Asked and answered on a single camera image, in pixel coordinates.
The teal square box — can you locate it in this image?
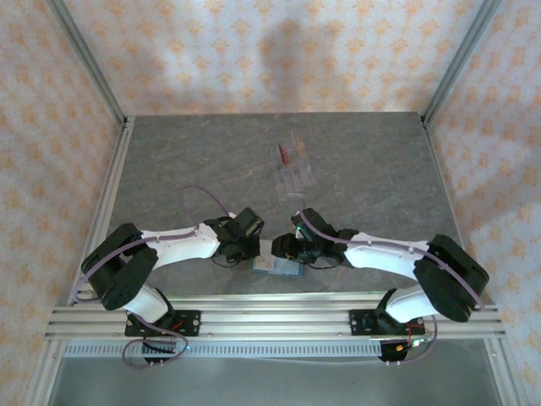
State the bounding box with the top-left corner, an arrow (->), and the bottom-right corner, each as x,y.
251,251 -> 306,278

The clear acrylic card stand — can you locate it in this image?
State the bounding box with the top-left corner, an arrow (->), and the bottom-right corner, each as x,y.
272,129 -> 318,200

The wide aluminium mounting beam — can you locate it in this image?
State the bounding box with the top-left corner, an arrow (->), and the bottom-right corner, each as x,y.
44,304 -> 506,342

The orange patterned fabric backdrop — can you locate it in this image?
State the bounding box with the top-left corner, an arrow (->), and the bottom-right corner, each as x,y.
0,0 -> 541,406

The aluminium table edge rail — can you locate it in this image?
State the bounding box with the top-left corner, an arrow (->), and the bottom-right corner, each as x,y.
67,289 -> 481,308

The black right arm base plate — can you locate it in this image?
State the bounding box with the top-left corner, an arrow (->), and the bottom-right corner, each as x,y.
348,307 -> 426,338

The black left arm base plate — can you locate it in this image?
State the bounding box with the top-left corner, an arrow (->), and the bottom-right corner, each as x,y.
124,310 -> 202,338

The grey slotted cable duct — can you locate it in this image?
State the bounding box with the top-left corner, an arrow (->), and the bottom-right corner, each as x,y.
63,340 -> 384,359

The black wiring bracket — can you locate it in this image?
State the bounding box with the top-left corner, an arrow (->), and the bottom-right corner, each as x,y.
141,339 -> 179,368
377,337 -> 426,365

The aluminium side rail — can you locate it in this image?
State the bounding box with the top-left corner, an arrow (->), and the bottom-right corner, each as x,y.
67,116 -> 136,305
420,113 -> 483,304

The aluminium frame leg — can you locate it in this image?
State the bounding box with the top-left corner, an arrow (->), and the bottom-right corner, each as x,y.
484,337 -> 527,406
25,337 -> 64,406

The aluminium frame post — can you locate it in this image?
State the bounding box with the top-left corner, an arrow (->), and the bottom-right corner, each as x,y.
420,0 -> 504,126
45,0 -> 130,126

